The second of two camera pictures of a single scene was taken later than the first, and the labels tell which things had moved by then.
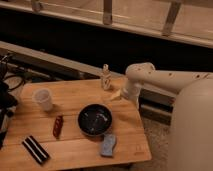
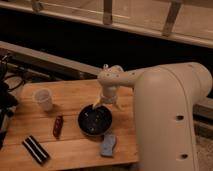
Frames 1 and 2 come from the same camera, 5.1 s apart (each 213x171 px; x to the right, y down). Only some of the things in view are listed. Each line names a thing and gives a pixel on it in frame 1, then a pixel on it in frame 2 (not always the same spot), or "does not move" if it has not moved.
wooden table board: [73, 122] does not move
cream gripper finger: [117, 94] → [98, 101]
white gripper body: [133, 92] → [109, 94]
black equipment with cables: [9, 82] does not move
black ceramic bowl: [95, 120] does not move
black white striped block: [36, 149] does not move
